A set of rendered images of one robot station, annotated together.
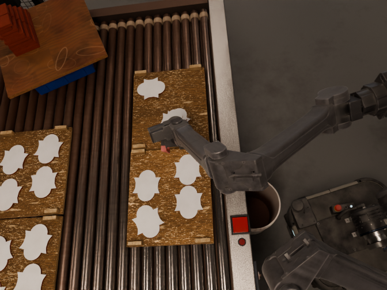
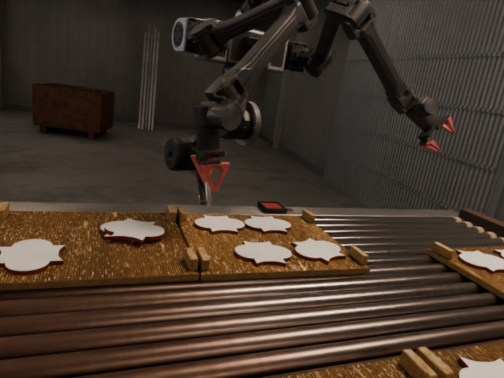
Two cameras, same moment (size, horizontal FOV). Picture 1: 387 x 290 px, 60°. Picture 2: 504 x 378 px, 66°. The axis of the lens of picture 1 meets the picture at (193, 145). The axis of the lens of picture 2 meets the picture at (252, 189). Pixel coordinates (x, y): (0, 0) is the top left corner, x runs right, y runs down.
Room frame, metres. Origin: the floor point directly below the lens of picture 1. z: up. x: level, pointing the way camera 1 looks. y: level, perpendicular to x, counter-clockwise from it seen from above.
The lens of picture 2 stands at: (0.99, 0.89, 1.32)
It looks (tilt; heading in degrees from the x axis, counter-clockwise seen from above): 15 degrees down; 235
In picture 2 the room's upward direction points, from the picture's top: 8 degrees clockwise
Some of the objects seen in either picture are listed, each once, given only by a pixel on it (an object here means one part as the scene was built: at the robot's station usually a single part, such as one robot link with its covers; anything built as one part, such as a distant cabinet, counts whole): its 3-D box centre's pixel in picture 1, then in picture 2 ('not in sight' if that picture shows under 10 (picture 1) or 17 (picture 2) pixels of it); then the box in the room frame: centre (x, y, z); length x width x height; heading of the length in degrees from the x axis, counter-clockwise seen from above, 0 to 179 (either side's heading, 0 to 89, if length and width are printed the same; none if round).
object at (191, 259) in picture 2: (139, 147); (191, 258); (0.65, 0.23, 0.95); 0.06 x 0.02 x 0.03; 77
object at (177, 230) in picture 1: (169, 194); (264, 241); (0.41, 0.16, 0.93); 0.41 x 0.35 x 0.02; 166
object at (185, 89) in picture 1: (169, 107); (91, 242); (0.81, 0.06, 0.93); 0.41 x 0.35 x 0.02; 167
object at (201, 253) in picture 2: (139, 151); (202, 259); (0.63, 0.24, 0.95); 0.06 x 0.02 x 0.03; 76
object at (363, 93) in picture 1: (371, 99); (200, 36); (0.34, -0.49, 1.45); 0.09 x 0.08 x 0.12; 1
